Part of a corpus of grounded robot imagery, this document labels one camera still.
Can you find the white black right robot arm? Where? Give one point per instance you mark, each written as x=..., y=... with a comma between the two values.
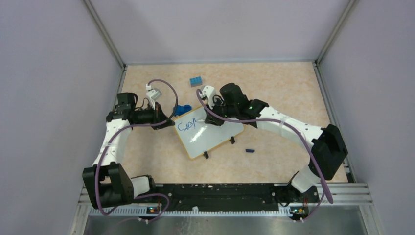
x=325, y=145

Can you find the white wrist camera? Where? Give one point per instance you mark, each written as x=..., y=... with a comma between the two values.
x=207, y=93
x=152, y=95

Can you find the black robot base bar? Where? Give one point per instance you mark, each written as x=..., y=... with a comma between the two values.
x=230, y=197

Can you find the white cable duct strip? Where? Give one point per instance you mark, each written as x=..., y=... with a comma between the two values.
x=144, y=211

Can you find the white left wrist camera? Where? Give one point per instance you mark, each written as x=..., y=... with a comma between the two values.
x=152, y=95

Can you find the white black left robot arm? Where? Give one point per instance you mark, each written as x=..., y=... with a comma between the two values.
x=106, y=181

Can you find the blue lego brick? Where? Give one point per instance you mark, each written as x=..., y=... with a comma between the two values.
x=196, y=81

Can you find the yellow-framed whiteboard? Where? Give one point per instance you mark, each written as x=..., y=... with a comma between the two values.
x=198, y=137

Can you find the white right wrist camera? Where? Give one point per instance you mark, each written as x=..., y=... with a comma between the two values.
x=207, y=93

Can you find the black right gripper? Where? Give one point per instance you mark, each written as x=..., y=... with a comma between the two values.
x=213, y=119

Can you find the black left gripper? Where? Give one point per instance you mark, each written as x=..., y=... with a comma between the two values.
x=159, y=117

